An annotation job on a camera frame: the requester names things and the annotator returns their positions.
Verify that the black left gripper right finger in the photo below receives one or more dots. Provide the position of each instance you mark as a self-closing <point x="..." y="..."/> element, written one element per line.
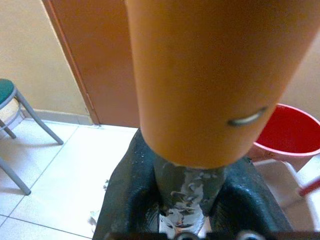
<point x="250" y="200"/>

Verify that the red plastic stick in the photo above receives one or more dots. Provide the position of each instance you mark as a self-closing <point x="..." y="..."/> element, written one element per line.
<point x="310" y="187"/>

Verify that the red plastic bucket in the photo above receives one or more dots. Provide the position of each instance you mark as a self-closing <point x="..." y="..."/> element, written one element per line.
<point x="287" y="130"/>

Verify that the green seat metal chair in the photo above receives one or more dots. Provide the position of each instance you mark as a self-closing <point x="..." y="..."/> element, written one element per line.
<point x="5" y="90"/>

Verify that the brown wooden door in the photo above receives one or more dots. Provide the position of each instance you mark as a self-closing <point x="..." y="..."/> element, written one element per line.
<point x="100" y="62"/>

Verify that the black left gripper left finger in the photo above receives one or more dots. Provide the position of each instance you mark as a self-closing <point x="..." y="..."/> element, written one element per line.
<point x="125" y="190"/>

